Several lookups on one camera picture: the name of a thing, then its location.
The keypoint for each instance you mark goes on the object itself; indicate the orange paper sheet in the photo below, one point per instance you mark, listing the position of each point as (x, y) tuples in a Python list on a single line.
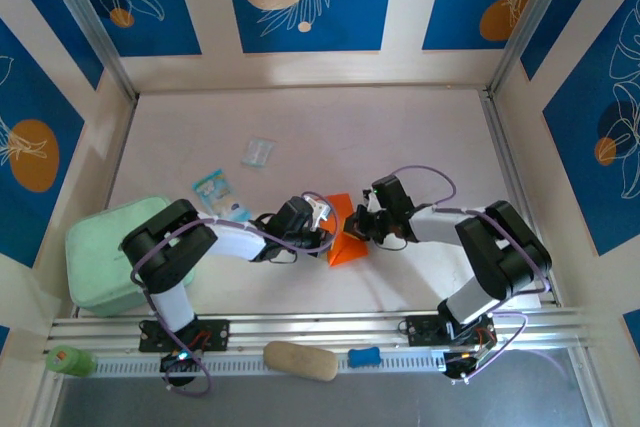
[(350, 253)]

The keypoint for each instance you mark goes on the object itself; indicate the clear zip bag teal dots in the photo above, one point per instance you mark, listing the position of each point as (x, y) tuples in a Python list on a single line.
[(258, 152)]

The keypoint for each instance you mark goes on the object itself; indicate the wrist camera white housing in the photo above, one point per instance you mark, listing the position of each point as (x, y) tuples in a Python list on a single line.
[(318, 209), (370, 201)]

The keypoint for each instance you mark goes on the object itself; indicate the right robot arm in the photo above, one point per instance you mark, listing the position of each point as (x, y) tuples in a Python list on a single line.
[(500, 252)]

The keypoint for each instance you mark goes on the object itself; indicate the green bottle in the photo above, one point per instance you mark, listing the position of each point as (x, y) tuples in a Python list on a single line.
[(70, 361)]

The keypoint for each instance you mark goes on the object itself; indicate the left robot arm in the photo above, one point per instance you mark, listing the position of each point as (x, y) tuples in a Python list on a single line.
[(235, 243)]

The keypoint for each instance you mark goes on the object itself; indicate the left wrist camera white housing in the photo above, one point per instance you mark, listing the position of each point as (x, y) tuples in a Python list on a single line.
[(318, 209)]

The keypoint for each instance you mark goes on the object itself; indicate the blue bone-shaped sponge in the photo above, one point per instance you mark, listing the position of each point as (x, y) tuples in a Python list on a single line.
[(364, 357)]

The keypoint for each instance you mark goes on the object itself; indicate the aluminium side rail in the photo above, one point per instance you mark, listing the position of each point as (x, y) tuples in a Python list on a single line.
[(122, 147), (505, 162)]

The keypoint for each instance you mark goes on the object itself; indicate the aluminium frame post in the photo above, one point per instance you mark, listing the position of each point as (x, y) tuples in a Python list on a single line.
[(85, 22), (530, 22)]

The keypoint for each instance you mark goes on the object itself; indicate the right wrist camera white housing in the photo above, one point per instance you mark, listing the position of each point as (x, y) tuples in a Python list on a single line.
[(370, 201)]

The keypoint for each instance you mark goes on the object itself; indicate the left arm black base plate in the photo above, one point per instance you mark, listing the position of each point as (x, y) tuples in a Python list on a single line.
[(215, 336)]

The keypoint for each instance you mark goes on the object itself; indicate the blue cotton swab packet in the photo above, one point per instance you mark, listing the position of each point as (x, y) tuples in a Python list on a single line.
[(217, 194)]

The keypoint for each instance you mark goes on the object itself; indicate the mint green lidded box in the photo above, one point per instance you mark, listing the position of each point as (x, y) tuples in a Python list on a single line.
[(95, 272)]

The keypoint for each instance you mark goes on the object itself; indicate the beige oblong case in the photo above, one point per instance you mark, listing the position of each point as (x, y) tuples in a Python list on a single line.
[(300, 361)]

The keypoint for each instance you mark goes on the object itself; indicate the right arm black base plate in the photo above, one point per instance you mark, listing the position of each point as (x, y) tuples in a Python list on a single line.
[(422, 329)]

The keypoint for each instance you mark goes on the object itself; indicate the aluminium front rail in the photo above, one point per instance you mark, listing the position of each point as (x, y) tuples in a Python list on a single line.
[(320, 327)]

